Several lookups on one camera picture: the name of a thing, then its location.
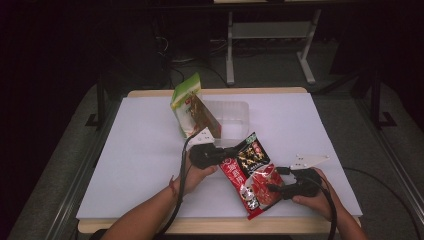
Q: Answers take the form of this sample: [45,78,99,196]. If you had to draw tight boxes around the brown and gold packet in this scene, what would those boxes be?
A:
[187,93,223,140]

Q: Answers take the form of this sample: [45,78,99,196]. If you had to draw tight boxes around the green and white packet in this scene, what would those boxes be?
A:
[169,72,209,140]

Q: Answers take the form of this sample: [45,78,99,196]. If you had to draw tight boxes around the left hand-held gripper cable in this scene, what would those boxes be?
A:
[154,133,203,240]

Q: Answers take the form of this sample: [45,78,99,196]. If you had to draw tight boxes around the red and black packet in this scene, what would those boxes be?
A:
[219,132,286,221]

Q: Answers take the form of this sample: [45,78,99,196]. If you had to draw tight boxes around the white table sheet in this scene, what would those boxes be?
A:
[75,92,364,221]

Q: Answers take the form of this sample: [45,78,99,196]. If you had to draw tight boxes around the red wrist bracelet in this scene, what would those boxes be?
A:
[167,174,180,202]

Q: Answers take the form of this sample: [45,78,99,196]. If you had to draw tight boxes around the clear plastic container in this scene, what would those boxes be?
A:
[199,99,251,148]

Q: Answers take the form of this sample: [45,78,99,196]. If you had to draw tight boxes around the white metal desk frame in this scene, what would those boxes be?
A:
[225,9,323,86]

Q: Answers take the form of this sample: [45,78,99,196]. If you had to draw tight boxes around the person's left hand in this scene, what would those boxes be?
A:
[171,154,219,196]

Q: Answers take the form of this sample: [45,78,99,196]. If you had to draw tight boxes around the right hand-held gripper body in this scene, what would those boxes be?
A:
[281,153,331,201]

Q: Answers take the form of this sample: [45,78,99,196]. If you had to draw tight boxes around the person's right hand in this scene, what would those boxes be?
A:
[292,167,338,222]

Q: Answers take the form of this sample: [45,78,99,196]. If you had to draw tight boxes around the black cable loop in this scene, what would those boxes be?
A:
[168,64,231,90]

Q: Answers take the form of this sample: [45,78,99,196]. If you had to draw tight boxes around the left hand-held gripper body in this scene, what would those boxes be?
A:
[185,126,232,170]

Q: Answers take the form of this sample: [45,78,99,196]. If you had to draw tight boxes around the grey metal rail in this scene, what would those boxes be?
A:
[44,98,119,240]
[353,98,424,216]

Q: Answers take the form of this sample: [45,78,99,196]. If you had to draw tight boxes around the black floor cable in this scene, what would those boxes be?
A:
[343,166,424,240]

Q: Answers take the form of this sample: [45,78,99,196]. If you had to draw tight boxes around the black metal stand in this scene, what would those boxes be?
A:
[84,76,112,130]
[361,66,398,130]

